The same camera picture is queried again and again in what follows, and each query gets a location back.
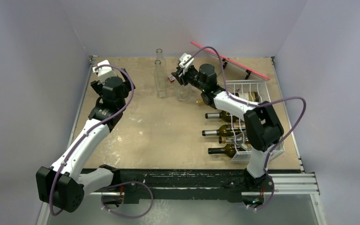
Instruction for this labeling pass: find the clear bottle black cap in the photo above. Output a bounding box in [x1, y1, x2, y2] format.
[174, 82, 192, 101]

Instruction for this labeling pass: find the dark green wine bottle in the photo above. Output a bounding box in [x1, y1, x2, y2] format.
[208, 144, 250, 159]

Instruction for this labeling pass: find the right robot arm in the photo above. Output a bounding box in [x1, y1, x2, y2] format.
[171, 63, 284, 191]

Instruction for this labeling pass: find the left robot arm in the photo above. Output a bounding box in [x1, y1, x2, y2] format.
[36, 64, 135, 216]

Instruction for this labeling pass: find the dark bottle silver cap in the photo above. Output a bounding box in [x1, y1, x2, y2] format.
[205, 111, 240, 123]

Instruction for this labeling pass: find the gold foil wine bottle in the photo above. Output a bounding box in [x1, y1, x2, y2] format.
[196, 92, 260, 105]

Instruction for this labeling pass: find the small red box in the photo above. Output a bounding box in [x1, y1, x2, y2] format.
[167, 75, 176, 83]

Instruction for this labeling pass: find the pink framed mirror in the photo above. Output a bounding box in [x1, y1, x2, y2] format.
[190, 41, 270, 81]

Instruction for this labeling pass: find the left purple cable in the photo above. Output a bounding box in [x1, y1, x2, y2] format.
[49, 64, 135, 217]

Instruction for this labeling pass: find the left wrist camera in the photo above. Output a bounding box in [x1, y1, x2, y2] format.
[92, 60, 118, 84]

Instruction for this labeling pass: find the white wire wine rack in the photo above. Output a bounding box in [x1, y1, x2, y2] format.
[227, 80, 285, 164]

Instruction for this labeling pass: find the black table front frame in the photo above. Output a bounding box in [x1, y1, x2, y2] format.
[81, 165, 274, 204]

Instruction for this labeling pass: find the purple cable loop under table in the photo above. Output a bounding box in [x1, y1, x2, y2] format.
[100, 181, 156, 220]

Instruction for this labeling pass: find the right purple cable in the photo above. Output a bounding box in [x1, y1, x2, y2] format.
[186, 46, 308, 172]

